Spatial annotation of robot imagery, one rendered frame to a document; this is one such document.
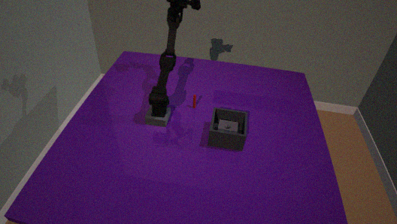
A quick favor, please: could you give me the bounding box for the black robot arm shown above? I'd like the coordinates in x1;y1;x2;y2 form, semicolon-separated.
149;3;183;117

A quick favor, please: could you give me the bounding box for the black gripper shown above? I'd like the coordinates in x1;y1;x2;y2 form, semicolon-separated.
166;0;201;13

